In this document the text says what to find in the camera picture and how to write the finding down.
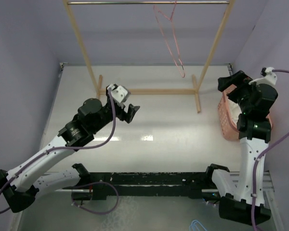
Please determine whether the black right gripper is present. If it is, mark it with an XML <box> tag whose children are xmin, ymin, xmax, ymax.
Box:
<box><xmin>219</xmin><ymin>70</ymin><xmax>258</xmax><ymax>112</ymax></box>

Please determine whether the white dress shirt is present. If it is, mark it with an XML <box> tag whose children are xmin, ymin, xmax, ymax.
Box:
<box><xmin>228</xmin><ymin>101</ymin><xmax>241</xmax><ymax>124</ymax></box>

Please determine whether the pink wire hanger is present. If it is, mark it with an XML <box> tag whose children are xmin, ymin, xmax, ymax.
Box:
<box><xmin>153</xmin><ymin>0</ymin><xmax>186</xmax><ymax>78</ymax></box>

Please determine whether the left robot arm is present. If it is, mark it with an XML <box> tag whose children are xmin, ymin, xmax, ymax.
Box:
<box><xmin>0</xmin><ymin>98</ymin><xmax>140</xmax><ymax>213</ymax></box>

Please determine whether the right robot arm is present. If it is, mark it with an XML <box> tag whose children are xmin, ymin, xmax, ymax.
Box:
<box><xmin>204</xmin><ymin>67</ymin><xmax>278</xmax><ymax>228</ymax></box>

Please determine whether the wooden clothes rack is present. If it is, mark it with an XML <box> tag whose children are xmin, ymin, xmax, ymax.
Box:
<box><xmin>63</xmin><ymin>0</ymin><xmax>235</xmax><ymax>113</ymax></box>

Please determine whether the pink plastic basket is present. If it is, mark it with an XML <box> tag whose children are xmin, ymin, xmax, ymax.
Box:
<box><xmin>217</xmin><ymin>77</ymin><xmax>273</xmax><ymax>142</ymax></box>

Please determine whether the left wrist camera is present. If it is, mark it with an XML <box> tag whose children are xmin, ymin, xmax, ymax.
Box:
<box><xmin>106</xmin><ymin>84</ymin><xmax>131</xmax><ymax>108</ymax></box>

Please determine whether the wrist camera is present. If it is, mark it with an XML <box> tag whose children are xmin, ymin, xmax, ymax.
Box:
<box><xmin>106</xmin><ymin>84</ymin><xmax>131</xmax><ymax>108</ymax></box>
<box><xmin>249</xmin><ymin>67</ymin><xmax>277</xmax><ymax>87</ymax></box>

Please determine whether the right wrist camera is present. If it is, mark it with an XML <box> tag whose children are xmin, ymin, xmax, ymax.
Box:
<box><xmin>249</xmin><ymin>67</ymin><xmax>277</xmax><ymax>87</ymax></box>

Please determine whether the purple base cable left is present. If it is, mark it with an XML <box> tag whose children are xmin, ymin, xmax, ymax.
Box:
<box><xmin>71</xmin><ymin>180</ymin><xmax>120</xmax><ymax>214</ymax></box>

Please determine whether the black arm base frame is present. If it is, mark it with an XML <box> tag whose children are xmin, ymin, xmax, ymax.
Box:
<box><xmin>67</xmin><ymin>167</ymin><xmax>220</xmax><ymax>201</ymax></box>

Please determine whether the aluminium table rail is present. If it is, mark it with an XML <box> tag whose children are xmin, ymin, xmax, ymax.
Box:
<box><xmin>230</xmin><ymin>172</ymin><xmax>274</xmax><ymax>208</ymax></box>

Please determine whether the blue wire hanger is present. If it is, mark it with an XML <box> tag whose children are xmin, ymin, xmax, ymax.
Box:
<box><xmin>189</xmin><ymin>220</ymin><xmax>207</xmax><ymax>231</ymax></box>

